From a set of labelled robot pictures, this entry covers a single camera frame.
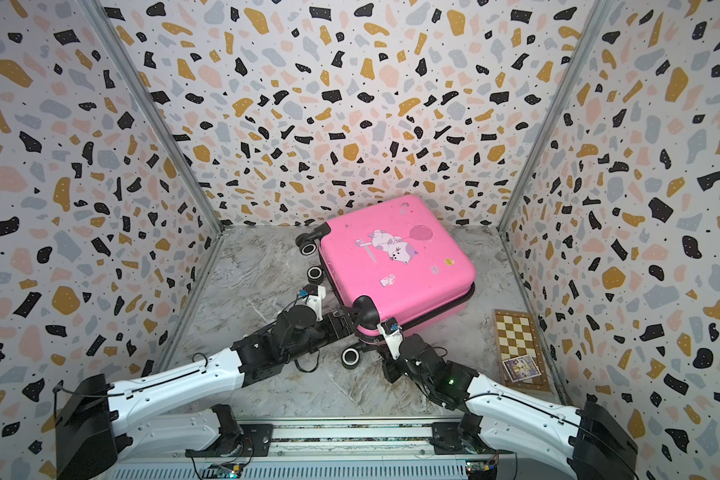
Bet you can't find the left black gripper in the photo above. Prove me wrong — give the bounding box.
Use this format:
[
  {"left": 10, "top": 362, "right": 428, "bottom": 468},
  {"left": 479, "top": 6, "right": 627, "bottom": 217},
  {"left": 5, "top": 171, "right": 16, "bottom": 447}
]
[{"left": 283, "top": 304, "right": 366, "bottom": 367}]

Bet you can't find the pink hard-shell suitcase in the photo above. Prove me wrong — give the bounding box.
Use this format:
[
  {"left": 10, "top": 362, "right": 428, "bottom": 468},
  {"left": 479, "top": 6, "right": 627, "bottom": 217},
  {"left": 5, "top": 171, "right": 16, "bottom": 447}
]
[{"left": 295, "top": 195, "right": 476, "bottom": 369}]

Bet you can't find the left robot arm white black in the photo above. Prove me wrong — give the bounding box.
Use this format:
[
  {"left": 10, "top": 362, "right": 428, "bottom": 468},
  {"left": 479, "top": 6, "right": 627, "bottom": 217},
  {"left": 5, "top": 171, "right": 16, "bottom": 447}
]
[{"left": 54, "top": 305, "right": 358, "bottom": 479}]

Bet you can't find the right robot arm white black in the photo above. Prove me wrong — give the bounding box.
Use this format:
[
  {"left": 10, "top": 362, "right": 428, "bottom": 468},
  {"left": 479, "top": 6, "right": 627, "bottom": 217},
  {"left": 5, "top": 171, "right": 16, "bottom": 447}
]
[{"left": 381, "top": 334, "right": 638, "bottom": 479}]

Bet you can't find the small picture card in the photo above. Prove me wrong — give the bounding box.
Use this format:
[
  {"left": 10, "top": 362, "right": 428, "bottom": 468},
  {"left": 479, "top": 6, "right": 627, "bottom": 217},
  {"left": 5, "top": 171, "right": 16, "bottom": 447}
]
[{"left": 502, "top": 354, "right": 542, "bottom": 383}]

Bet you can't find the wooden chessboard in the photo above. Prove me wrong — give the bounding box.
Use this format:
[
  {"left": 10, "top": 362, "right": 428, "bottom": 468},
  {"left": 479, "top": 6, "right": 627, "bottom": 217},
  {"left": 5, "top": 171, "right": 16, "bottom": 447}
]
[{"left": 494, "top": 310, "right": 552, "bottom": 392}]

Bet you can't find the right green circuit board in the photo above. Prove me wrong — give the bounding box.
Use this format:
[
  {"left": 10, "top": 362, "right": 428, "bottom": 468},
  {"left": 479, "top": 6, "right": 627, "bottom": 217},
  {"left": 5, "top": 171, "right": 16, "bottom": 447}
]
[{"left": 465, "top": 459, "right": 498, "bottom": 480}]

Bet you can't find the green circuit board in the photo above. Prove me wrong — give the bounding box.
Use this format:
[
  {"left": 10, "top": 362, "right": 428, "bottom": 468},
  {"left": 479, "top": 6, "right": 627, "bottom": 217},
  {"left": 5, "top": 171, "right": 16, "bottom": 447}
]
[
  {"left": 465, "top": 459, "right": 498, "bottom": 480},
  {"left": 201, "top": 464, "right": 243, "bottom": 479}
]

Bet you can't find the left green circuit board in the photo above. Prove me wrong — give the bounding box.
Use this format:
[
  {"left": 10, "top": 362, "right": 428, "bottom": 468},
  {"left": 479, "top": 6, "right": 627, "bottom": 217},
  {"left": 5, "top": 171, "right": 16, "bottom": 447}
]
[{"left": 201, "top": 464, "right": 243, "bottom": 479}]

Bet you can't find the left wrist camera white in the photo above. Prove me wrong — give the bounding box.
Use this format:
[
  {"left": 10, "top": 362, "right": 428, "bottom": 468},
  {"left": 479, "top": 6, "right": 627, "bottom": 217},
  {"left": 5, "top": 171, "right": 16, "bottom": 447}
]
[{"left": 296, "top": 284, "right": 326, "bottom": 320}]

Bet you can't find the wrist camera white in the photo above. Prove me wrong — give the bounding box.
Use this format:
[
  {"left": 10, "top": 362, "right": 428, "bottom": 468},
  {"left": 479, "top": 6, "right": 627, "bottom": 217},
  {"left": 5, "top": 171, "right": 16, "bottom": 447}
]
[
  {"left": 296, "top": 284, "right": 326, "bottom": 320},
  {"left": 377, "top": 318, "right": 404, "bottom": 360}
]

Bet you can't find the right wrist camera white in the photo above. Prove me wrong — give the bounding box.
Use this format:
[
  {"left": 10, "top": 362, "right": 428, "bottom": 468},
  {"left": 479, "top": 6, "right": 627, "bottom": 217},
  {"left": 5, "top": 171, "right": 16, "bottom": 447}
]
[{"left": 377, "top": 318, "right": 404, "bottom": 360}]

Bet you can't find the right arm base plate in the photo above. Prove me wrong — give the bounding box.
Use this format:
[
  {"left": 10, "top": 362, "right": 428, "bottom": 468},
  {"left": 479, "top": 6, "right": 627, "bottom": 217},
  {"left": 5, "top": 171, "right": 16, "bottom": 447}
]
[{"left": 429, "top": 422, "right": 489, "bottom": 455}]

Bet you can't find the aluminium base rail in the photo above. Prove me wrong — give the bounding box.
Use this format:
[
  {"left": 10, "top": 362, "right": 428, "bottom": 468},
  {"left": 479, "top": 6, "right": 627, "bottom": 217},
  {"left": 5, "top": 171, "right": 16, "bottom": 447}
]
[{"left": 102, "top": 417, "right": 573, "bottom": 479}]

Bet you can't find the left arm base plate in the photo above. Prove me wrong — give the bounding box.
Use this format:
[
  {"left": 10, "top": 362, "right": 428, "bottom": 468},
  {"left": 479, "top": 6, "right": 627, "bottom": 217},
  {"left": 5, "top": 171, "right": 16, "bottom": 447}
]
[{"left": 185, "top": 423, "right": 274, "bottom": 458}]

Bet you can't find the left aluminium corner post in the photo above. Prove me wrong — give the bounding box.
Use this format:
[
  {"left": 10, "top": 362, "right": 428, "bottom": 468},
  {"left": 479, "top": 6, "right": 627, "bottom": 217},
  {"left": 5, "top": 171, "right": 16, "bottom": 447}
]
[{"left": 79, "top": 1, "right": 224, "bottom": 234}]

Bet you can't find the aluminium corner post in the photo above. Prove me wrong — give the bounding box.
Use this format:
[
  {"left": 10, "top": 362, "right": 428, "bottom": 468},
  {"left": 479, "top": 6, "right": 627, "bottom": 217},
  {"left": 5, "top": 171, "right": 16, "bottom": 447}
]
[
  {"left": 79, "top": 1, "right": 224, "bottom": 234},
  {"left": 497, "top": 0, "right": 614, "bottom": 235}
]

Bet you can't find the right aluminium corner post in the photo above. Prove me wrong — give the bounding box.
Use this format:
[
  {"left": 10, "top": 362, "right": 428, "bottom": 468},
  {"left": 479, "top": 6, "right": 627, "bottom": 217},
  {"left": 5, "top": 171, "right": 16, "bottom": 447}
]
[{"left": 497, "top": 0, "right": 614, "bottom": 235}]

